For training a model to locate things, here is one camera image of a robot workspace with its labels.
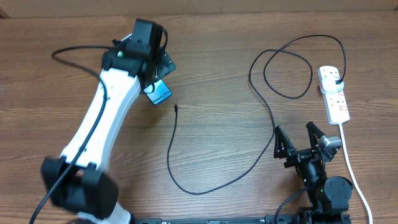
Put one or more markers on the Samsung Galaxy smartphone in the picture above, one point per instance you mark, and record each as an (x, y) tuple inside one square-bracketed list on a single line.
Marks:
[(158, 92)]

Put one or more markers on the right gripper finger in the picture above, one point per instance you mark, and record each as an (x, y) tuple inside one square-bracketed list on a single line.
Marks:
[(314, 134), (283, 146)]

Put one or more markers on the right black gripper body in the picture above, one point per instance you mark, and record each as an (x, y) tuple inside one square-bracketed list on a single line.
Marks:
[(298, 157)]

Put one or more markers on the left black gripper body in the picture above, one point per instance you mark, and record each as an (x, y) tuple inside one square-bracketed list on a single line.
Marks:
[(163, 65)]

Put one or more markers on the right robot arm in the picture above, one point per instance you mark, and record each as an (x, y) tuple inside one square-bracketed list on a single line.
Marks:
[(329, 196)]

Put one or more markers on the white power strip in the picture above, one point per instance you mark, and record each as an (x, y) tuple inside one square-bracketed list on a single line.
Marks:
[(335, 103)]

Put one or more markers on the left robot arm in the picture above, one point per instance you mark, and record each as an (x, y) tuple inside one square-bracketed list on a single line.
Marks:
[(78, 181)]

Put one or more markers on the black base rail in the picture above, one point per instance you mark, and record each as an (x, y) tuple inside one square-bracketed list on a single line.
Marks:
[(214, 221)]

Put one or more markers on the white charger plug adapter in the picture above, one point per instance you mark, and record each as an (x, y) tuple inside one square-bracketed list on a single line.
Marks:
[(331, 85)]

